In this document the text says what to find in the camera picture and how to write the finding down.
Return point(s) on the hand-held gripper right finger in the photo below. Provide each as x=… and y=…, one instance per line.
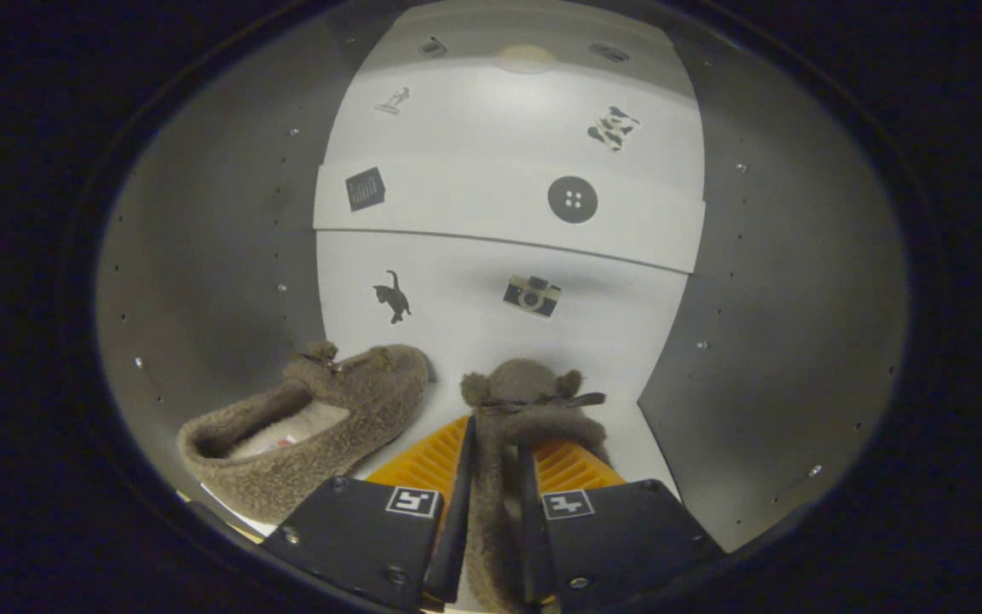
x=627, y=537

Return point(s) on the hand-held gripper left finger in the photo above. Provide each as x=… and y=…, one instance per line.
x=355, y=533

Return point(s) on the brown fluffy shoe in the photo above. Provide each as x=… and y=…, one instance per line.
x=525, y=384
x=355, y=401

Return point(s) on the grey shoe cabinet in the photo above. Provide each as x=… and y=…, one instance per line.
x=201, y=256

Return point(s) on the white cabinet shelf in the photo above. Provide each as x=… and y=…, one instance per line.
x=649, y=448

